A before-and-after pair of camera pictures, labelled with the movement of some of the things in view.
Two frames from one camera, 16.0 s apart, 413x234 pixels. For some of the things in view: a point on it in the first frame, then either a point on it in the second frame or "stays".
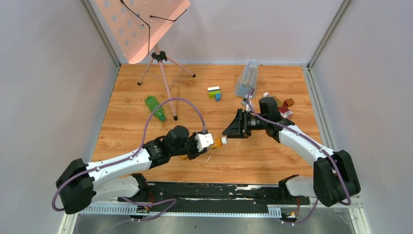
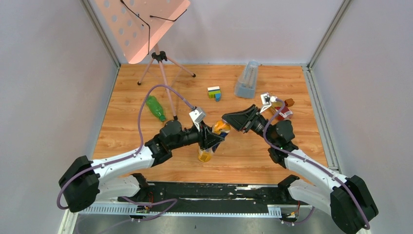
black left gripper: [194, 150] → [204, 137]
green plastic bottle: [152, 102] stays
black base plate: [219, 195] stays
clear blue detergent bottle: [247, 81] stays
